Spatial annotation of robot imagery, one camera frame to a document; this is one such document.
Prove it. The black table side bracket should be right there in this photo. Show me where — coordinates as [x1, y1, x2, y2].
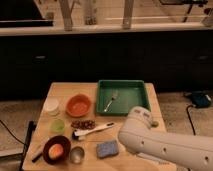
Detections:
[19, 121, 36, 171]

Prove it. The orange fruit in bowl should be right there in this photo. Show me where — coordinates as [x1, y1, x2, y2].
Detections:
[48, 144, 63, 160]

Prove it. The black cable on floor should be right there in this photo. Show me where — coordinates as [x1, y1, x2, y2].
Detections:
[186, 104, 198, 136]

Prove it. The pile of brown nuts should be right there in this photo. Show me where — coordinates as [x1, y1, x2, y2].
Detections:
[71, 120, 96, 130]

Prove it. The blue sponge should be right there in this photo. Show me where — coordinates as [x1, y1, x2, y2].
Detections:
[96, 140, 119, 158]

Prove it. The silver metal fork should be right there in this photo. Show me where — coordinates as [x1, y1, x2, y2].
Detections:
[104, 91, 118, 112]

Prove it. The orange red bowl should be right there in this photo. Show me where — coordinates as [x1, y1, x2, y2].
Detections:
[66, 94, 91, 117]

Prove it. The blue grey cloth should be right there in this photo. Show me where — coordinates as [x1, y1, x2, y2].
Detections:
[136, 153, 169, 164]

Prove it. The green plastic tray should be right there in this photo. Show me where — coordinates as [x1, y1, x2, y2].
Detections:
[96, 80, 150, 116]

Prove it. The black handled utensil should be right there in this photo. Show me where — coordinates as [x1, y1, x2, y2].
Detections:
[31, 146, 43, 163]

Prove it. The white round container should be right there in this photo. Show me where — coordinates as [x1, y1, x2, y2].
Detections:
[43, 98, 59, 116]

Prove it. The dark blue floor device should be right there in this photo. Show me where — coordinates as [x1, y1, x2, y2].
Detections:
[184, 92, 212, 108]

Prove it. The small green cup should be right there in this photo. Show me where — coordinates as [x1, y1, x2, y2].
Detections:
[50, 119, 65, 135]

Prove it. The small metal cup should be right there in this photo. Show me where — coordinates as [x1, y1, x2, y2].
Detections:
[70, 146, 85, 164]

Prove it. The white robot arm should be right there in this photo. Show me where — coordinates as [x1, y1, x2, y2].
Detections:
[118, 106, 213, 171]

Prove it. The dark brown bowl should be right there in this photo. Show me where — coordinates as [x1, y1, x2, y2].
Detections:
[43, 136, 71, 165]

